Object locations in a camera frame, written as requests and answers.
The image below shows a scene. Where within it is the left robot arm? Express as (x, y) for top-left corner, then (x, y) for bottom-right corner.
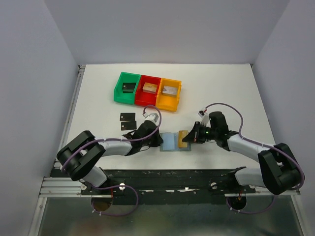
(57, 120), (163, 187)

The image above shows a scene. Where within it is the gold VIP card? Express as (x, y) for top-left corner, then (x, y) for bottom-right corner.
(178, 130), (188, 148)

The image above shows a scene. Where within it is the black credit card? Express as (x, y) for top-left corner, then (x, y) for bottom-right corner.
(120, 113), (135, 121)

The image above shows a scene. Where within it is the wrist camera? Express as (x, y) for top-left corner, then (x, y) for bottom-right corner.
(198, 110), (210, 126)
(143, 113), (159, 124)

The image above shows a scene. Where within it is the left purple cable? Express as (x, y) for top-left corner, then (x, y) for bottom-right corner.
(61, 105), (162, 217)

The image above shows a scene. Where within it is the black card stack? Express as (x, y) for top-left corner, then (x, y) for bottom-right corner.
(122, 83), (136, 93)

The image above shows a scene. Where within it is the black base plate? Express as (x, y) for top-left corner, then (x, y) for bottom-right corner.
(78, 169), (255, 206)

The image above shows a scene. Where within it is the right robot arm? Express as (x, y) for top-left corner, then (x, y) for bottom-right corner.
(183, 111), (302, 195)

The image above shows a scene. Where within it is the silver card stack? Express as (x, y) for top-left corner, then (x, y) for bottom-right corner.
(162, 86), (178, 96)

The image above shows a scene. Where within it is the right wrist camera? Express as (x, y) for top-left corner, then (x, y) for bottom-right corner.
(198, 110), (210, 126)

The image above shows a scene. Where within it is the sage green card holder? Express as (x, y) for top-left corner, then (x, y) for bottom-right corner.
(159, 133), (191, 152)

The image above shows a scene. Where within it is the aluminium frame rail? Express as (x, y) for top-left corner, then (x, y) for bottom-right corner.
(39, 65), (86, 198)

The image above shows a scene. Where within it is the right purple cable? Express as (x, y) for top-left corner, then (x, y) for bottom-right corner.
(199, 102), (306, 215)

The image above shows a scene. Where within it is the purple cable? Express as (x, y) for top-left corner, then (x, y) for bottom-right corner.
(199, 102), (306, 215)
(61, 105), (162, 217)

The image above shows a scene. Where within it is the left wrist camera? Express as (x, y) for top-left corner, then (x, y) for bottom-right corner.
(143, 113), (159, 124)

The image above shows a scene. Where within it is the red plastic bin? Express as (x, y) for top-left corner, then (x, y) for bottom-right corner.
(134, 75), (161, 106)

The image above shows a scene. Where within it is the green plastic bin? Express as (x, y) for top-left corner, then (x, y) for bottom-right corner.
(114, 72), (140, 105)

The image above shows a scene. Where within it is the tan card stack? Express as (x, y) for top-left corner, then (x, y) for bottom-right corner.
(142, 83), (157, 94)

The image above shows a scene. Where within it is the yellow plastic bin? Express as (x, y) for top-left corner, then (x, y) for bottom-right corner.
(156, 78), (182, 112)

